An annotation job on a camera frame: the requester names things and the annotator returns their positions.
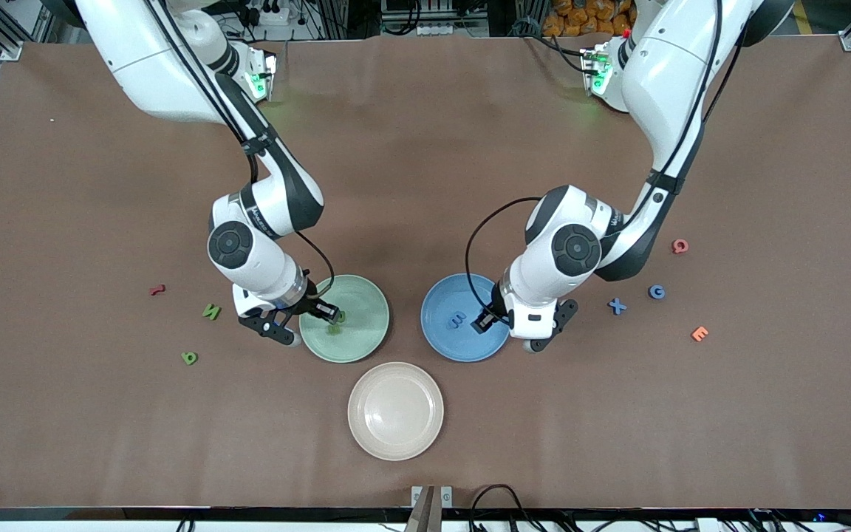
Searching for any orange snack bag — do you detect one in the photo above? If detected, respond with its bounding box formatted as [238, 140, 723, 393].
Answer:
[544, 0, 637, 38]

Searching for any beige pink plate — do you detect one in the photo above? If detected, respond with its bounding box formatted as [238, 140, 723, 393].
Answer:
[347, 361, 445, 462]

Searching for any black base cable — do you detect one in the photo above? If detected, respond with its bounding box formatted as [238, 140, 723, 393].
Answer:
[518, 22, 590, 73]

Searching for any black looped cable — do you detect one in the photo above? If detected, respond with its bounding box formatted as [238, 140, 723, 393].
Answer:
[468, 484, 544, 532]

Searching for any blue plate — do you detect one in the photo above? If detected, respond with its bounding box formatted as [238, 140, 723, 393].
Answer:
[420, 273, 511, 364]

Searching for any metal table clamp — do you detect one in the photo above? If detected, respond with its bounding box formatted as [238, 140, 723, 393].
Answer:
[405, 485, 454, 532]

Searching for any white power strip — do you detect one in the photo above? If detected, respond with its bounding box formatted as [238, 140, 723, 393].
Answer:
[237, 0, 293, 27]

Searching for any green plate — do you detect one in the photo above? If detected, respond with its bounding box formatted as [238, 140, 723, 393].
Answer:
[298, 274, 390, 364]

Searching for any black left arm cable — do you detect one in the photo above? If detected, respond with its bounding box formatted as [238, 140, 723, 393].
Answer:
[465, 0, 725, 326]

